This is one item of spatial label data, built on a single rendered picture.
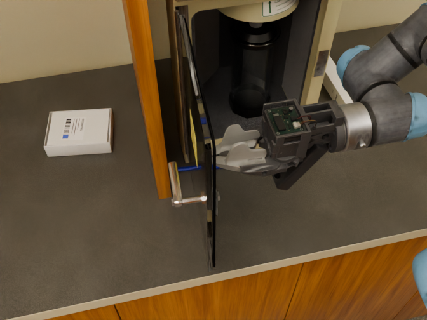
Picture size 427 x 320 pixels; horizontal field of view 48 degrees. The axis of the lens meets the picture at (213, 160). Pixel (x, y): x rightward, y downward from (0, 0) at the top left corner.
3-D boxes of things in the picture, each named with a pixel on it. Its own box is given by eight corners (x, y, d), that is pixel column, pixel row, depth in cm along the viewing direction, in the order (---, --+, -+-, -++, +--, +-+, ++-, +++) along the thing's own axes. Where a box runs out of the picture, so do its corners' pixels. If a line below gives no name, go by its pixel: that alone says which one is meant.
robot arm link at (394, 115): (403, 112, 84) (427, 147, 79) (344, 122, 82) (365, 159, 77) (417, 77, 78) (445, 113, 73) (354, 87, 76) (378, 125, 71)
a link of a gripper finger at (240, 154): (204, 139, 70) (265, 128, 72) (205, 163, 75) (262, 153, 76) (210, 155, 69) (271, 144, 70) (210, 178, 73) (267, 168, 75)
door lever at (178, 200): (196, 164, 86) (196, 155, 84) (204, 208, 80) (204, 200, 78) (166, 168, 85) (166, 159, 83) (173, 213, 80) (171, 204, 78)
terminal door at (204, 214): (190, 155, 112) (182, 9, 81) (212, 274, 94) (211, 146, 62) (187, 155, 112) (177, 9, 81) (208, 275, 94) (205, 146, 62)
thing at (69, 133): (53, 121, 126) (49, 111, 123) (114, 117, 127) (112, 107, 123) (47, 157, 118) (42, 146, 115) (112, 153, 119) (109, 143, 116)
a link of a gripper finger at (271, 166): (235, 150, 74) (288, 140, 76) (234, 157, 76) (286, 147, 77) (243, 173, 72) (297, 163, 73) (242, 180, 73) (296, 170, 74)
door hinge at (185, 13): (184, 150, 113) (173, 6, 82) (194, 148, 113) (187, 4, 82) (185, 154, 112) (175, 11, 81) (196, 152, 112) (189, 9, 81)
